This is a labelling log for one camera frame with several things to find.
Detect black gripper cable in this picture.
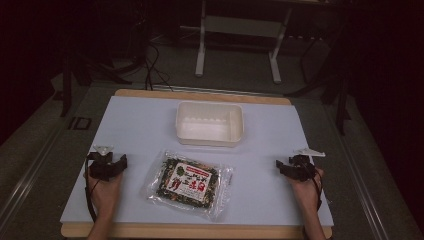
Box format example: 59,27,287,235
304,163,324,212
84,156,100,224

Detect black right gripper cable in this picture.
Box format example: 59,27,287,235
304,163,324,212

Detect white table mat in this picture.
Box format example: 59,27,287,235
59,95,335,228

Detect person's right hand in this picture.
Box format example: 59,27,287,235
286,167,325,214

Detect white metal stand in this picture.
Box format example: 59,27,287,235
194,0,295,85

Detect white plastic container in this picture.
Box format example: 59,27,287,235
175,100,245,148

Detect clear snack packet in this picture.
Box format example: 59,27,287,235
141,149,235,223

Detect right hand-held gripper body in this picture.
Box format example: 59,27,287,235
287,147,327,183

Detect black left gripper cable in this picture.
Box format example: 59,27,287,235
84,156,100,224

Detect person's left hand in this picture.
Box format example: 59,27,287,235
85,167,125,219

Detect black metal stand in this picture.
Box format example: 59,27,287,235
285,13,354,137
59,33,134,118

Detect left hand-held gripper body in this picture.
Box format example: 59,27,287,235
87,144,118,183

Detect black floor cables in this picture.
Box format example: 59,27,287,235
142,42,174,92

